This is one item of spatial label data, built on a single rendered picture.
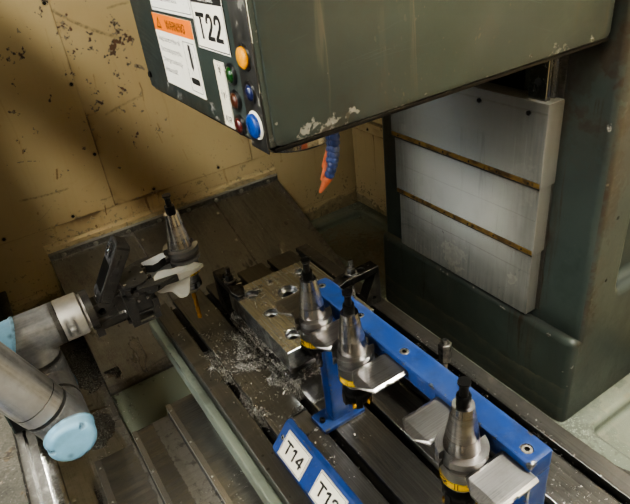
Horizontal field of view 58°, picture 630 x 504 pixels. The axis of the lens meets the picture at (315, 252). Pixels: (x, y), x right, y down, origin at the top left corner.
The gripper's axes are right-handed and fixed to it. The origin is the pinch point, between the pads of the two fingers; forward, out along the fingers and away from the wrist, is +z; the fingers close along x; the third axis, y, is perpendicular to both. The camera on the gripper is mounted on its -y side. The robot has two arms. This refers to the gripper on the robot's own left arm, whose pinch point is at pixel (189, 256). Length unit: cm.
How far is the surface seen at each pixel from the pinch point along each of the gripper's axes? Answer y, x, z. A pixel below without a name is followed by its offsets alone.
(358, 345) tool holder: 1.4, 38.5, 10.1
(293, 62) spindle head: -38, 32, 9
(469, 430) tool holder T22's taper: -1, 60, 10
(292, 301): 4.2, 19.6, 9.9
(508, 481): 4, 65, 11
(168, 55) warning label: -35.5, 2.0, 4.8
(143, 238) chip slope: 42, -96, 10
